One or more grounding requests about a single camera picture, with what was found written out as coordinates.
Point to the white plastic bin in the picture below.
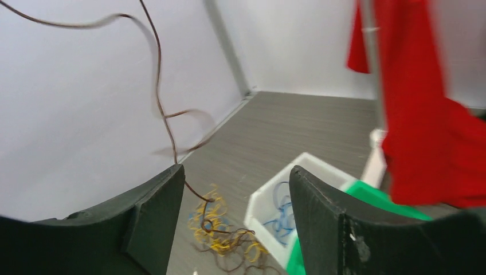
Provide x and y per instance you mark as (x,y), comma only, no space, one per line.
(269,212)

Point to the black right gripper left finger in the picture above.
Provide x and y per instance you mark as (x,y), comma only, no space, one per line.
(131,233)

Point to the green plastic bin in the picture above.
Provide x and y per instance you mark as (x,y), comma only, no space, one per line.
(363,192)

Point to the red t-shirt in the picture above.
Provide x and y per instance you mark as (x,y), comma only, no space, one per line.
(434,147)

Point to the metal clothes stand pole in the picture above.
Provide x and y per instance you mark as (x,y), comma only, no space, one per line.
(375,167)

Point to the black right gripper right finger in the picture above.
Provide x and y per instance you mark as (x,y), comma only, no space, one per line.
(340,234)

